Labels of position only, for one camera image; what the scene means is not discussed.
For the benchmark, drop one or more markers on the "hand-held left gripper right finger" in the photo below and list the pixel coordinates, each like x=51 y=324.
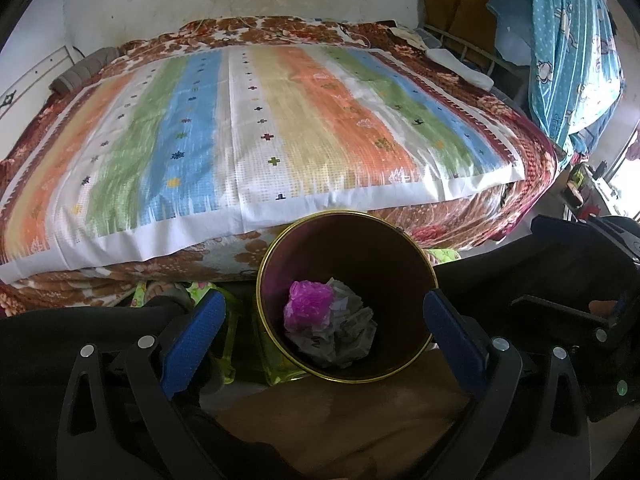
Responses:
x=452 y=345

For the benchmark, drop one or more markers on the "pink plastic bag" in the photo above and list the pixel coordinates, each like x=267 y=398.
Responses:
x=307 y=305

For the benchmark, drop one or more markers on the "striped colourful bed sheet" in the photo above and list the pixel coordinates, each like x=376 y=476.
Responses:
x=150 y=160

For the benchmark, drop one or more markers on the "light blue cloth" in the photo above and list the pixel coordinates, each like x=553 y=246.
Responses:
x=512 y=15

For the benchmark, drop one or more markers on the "metal bed rail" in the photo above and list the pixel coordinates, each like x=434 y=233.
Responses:
x=467 y=45

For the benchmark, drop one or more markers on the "white headboard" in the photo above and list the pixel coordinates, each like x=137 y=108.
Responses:
x=35 y=80

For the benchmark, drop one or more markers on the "brown floral blanket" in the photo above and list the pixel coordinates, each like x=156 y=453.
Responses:
x=525 y=150

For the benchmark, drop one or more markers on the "grey pillow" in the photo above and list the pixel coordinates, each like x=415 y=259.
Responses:
x=82 y=72

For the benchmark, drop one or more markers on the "cream cloth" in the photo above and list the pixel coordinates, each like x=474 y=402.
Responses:
x=410 y=37

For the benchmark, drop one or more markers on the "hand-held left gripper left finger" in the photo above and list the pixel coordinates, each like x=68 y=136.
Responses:
x=192 y=345

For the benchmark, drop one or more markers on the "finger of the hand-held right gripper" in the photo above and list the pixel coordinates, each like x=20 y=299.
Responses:
x=550 y=310
x=575 y=232

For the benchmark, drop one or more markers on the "brown round bin gold rim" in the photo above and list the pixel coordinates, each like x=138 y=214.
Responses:
x=360 y=260

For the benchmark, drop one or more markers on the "person's black pants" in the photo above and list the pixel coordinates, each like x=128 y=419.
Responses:
x=75 y=320

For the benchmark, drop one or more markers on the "green floral cloth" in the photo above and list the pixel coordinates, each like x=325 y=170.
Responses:
x=270 y=360

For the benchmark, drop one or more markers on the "white folded cloth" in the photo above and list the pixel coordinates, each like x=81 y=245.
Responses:
x=460 y=65

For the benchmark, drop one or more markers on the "blue dotted curtain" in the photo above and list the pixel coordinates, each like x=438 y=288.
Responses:
x=565 y=60

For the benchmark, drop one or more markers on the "white plastic bag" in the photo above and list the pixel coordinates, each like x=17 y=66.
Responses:
x=350 y=342

